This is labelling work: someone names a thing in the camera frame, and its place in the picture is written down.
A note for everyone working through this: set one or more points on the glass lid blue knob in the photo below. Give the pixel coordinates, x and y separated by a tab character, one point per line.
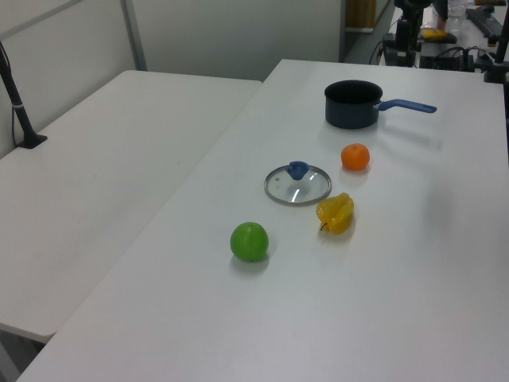
296	171

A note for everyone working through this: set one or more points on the orange mandarin fruit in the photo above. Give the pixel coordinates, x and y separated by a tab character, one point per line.
355	157

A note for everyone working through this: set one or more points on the black keyboard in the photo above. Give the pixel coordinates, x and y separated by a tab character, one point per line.
487	22

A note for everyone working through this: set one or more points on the brown wooden panel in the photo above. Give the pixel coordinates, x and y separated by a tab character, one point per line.
360	14

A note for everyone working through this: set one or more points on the black stand with clamp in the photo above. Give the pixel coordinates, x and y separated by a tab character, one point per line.
497	67

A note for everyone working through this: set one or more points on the white side table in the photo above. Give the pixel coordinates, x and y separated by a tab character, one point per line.
99	179

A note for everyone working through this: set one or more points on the clear plastic bottle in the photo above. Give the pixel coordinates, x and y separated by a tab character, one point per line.
455	18

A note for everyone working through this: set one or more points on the yellow box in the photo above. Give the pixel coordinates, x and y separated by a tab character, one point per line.
432	34

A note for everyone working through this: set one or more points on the green apple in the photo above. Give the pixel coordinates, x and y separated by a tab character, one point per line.
249	242

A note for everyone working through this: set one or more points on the yellow starfruit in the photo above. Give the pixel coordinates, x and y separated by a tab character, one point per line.
338	215

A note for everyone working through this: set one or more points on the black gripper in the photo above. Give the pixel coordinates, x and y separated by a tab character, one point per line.
411	6

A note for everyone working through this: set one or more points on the black camera pole with base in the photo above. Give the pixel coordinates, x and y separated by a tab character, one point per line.
20	113

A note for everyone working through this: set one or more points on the black electronics box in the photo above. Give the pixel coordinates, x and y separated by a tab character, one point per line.
445	59

